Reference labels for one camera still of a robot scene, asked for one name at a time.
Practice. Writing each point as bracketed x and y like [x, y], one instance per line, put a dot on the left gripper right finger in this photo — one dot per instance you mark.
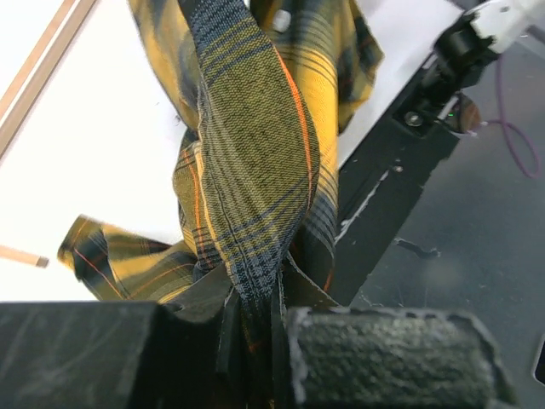
[328, 356]

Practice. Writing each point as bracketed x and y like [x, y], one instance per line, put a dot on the wooden clothes rack frame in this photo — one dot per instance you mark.
[38, 67]

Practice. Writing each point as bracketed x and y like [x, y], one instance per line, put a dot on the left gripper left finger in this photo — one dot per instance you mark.
[123, 354]

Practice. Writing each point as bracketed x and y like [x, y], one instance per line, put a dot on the yellow plaid shirt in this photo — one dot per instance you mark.
[264, 88]

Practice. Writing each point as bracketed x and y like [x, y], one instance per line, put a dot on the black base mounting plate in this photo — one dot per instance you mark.
[384, 177]

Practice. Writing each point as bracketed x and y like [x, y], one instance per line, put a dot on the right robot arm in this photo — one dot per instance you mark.
[475, 40]

